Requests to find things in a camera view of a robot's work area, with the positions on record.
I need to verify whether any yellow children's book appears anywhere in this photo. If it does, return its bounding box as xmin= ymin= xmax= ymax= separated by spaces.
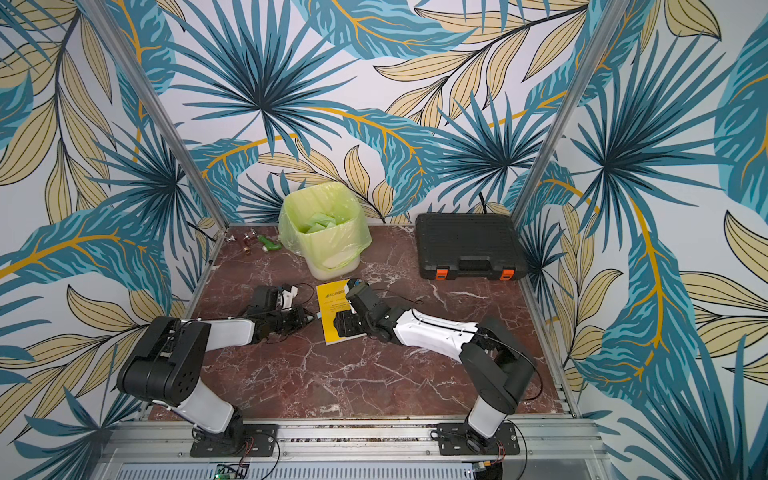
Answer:
xmin=316 ymin=280 xmax=363 ymax=345

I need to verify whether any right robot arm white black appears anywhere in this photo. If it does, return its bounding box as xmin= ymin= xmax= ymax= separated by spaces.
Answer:
xmin=333 ymin=279 xmax=537 ymax=454

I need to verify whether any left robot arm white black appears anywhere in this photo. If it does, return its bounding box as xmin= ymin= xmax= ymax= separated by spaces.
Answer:
xmin=116 ymin=286 xmax=316 ymax=454

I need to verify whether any green toy on table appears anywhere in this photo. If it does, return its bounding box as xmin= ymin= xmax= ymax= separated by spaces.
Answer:
xmin=257 ymin=235 xmax=282 ymax=252

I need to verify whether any white bin green bag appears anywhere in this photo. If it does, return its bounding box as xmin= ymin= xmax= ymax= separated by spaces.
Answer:
xmin=278 ymin=182 xmax=372 ymax=280

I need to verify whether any black plastic tool case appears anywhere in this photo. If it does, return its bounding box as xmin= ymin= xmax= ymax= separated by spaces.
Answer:
xmin=415 ymin=213 xmax=529 ymax=281

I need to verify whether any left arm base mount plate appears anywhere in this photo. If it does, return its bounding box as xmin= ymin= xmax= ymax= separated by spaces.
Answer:
xmin=190 ymin=423 xmax=279 ymax=458

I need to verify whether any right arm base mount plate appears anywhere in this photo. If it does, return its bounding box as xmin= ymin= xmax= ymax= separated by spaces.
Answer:
xmin=430 ymin=422 xmax=521 ymax=457

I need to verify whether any green circuit board with wires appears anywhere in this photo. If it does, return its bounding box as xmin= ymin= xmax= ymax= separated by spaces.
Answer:
xmin=213 ymin=463 xmax=249 ymax=480

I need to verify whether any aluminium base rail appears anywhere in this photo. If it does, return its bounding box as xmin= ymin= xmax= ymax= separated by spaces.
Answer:
xmin=91 ymin=415 xmax=617 ymax=479

